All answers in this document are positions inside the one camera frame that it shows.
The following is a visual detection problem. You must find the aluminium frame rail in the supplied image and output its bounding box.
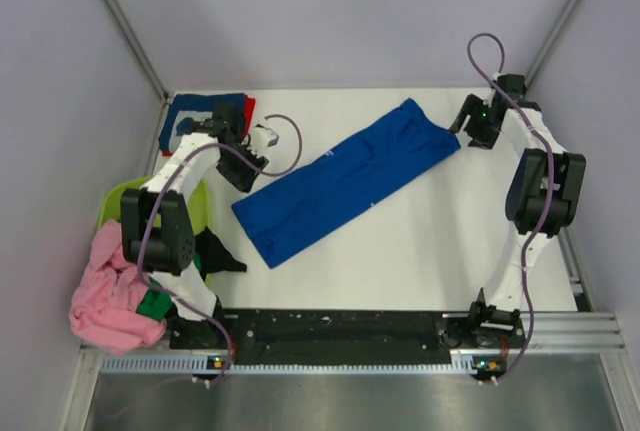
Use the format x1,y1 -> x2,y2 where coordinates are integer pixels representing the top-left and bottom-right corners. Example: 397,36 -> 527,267
79,230 -> 627,352

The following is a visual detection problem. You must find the folded navy cartoon t-shirt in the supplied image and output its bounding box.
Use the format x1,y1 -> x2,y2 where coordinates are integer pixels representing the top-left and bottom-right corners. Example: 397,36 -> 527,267
158,93 -> 252,156

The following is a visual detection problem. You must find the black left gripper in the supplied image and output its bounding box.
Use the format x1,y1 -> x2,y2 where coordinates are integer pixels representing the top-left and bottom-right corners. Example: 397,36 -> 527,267
217,137 -> 269,193

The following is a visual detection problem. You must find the grey slotted cable duct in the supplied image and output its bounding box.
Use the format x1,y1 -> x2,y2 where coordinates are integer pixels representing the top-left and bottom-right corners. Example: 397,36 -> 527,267
99,353 -> 506,377

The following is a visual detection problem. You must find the black crumpled t-shirt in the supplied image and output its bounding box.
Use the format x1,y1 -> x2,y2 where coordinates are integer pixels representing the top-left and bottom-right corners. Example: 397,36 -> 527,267
194,227 -> 247,279

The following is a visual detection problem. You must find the folded red t-shirt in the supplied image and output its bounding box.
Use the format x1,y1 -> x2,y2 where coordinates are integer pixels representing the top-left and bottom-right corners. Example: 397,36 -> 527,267
158,93 -> 256,156

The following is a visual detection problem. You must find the pink crumpled t-shirt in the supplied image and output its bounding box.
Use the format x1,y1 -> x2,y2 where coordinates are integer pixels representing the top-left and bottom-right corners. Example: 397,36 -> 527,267
69,219 -> 166,355

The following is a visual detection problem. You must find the green crumpled t-shirt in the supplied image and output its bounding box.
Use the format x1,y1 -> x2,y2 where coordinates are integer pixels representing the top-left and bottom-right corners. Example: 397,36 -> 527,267
135,250 -> 204,322

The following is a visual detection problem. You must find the royal blue printed t-shirt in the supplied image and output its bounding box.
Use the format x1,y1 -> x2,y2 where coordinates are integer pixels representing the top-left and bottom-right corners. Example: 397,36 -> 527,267
231,98 -> 461,268

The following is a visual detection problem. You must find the lime green plastic basket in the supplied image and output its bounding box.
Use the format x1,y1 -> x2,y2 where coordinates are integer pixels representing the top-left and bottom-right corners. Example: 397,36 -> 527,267
95,178 -> 216,287

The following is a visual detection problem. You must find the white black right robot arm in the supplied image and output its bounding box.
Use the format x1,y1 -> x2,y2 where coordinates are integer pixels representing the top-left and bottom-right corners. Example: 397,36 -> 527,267
449,74 -> 586,347

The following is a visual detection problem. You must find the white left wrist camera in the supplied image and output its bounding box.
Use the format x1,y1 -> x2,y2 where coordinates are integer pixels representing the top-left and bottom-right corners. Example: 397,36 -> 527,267
246,124 -> 279,155

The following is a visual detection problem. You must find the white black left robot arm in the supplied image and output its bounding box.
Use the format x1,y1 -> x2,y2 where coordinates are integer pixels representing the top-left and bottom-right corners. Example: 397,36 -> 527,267
120,103 -> 278,348

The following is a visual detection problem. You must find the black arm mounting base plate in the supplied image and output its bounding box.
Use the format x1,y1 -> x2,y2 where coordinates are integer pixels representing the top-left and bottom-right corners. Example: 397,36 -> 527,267
169,308 -> 525,366

